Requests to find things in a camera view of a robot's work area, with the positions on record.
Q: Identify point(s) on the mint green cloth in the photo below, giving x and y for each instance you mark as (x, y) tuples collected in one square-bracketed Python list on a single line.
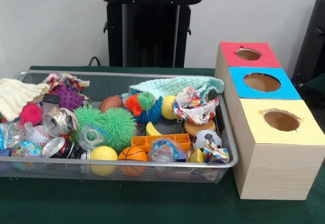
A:
[(167, 85)]

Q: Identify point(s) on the cream yellow cloth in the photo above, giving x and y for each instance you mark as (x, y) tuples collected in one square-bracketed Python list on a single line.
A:
[(18, 96)]

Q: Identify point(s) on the clear mesh bin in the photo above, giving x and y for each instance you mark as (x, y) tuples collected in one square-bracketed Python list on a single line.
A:
[(152, 172)]

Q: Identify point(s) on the wooden box with three holes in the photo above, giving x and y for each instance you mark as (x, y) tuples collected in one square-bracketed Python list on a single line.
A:
[(274, 158)]

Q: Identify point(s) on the yellow ball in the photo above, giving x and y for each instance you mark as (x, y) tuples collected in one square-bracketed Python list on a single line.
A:
[(103, 155), (168, 107)]

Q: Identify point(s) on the colourful patterned fabric toy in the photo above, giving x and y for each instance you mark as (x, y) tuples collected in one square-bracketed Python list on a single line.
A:
[(195, 104)]

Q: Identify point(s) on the orange yellow plastic toy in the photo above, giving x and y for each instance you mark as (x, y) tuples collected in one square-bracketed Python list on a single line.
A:
[(160, 141)]

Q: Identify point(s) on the small basketball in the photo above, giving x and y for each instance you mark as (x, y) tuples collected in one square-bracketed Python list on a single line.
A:
[(199, 127)]

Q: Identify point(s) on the green spiky ball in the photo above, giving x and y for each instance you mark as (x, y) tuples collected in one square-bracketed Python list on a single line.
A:
[(118, 127), (87, 117)]

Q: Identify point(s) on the small soccer ball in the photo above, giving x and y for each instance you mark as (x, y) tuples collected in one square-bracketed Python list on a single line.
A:
[(206, 139)]

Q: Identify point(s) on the bright orange mini basketball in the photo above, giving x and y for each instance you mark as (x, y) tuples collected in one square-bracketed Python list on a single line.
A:
[(133, 155)]

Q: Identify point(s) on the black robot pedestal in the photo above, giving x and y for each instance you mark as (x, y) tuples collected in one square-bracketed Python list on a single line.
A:
[(147, 36)]

